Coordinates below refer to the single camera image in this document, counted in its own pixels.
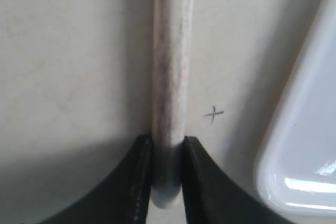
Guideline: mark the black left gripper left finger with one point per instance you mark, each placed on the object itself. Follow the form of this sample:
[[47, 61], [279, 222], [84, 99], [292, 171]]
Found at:
[[123, 197]]

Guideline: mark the wooden drumstick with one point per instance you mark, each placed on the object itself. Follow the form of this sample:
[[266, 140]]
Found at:
[[172, 31]]

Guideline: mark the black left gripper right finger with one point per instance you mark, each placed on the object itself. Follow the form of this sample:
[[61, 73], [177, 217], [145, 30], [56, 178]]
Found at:
[[210, 196]]

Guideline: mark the white plastic tray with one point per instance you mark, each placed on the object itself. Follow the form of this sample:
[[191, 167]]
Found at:
[[295, 167]]

